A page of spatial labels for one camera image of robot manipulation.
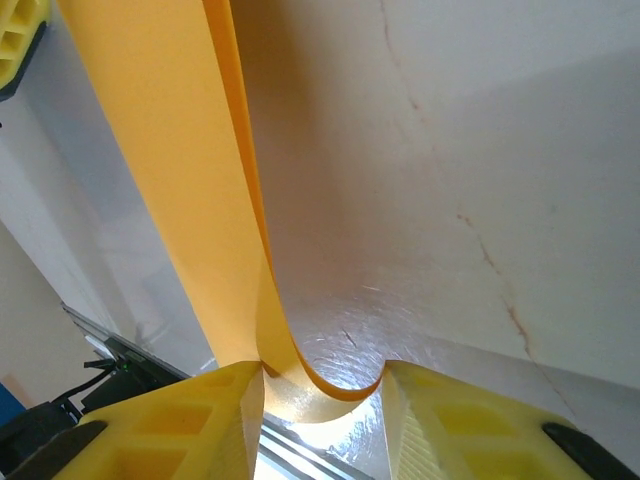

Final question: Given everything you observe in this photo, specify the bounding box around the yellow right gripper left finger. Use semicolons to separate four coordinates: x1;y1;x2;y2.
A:
9;360;265;480

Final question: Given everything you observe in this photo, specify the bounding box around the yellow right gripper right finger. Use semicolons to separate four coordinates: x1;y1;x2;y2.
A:
382;360;640;480

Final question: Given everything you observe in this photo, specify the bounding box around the orange paper sheet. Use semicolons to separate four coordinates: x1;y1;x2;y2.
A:
55;0;387;425

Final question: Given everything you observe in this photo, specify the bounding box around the aluminium mounting rail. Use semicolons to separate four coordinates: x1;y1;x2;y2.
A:
62;299;396;480

